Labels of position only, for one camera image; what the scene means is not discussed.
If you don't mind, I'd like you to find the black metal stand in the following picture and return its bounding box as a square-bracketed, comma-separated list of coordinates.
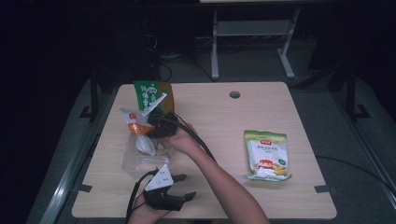
[78, 70, 101, 122]
[341, 64, 372, 121]

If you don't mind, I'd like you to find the person's right hand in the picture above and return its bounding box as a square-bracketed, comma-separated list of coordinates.
[161, 122, 205, 159]

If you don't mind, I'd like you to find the person's left hand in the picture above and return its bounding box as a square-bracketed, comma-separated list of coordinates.
[127, 193, 171, 224]

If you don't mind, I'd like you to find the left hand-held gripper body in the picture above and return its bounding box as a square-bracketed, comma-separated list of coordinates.
[144, 163, 185, 212]

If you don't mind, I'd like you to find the green meat snack packet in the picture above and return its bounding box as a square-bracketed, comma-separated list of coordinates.
[133, 79, 176, 117]

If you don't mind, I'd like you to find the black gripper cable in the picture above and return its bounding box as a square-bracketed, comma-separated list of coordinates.
[125, 168, 161, 224]
[151, 113, 217, 162]

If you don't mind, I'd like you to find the green and white starch packet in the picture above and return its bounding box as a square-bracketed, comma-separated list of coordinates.
[243, 129, 292, 183]

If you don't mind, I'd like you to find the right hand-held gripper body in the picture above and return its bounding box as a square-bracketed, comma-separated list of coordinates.
[141, 91, 179, 140]

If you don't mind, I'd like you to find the white metal stand frame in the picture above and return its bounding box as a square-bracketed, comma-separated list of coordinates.
[210, 7, 302, 80]

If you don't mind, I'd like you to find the clear packet with orange label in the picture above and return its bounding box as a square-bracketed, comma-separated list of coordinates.
[119, 106, 172, 180]

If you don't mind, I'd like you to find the black floor cable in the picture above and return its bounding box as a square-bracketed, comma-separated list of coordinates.
[315, 155, 396, 195]

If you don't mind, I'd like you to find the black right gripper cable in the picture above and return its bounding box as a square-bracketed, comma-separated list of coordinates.
[151, 113, 217, 162]

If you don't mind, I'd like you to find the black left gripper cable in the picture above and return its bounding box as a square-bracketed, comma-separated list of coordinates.
[125, 168, 161, 224]

